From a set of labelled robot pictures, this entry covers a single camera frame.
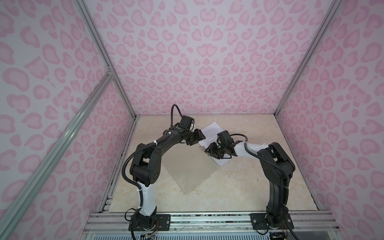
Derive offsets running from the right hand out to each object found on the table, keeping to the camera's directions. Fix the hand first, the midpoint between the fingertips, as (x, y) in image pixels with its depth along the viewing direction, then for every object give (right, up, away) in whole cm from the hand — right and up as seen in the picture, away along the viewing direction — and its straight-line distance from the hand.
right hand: (207, 150), depth 95 cm
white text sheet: (+3, +11, +16) cm, 20 cm away
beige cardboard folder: (-11, -9, -2) cm, 15 cm away
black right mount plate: (+23, -32, -21) cm, 45 cm away
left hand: (-2, +9, -2) cm, 9 cm away
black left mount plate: (-23, -32, -22) cm, 45 cm away
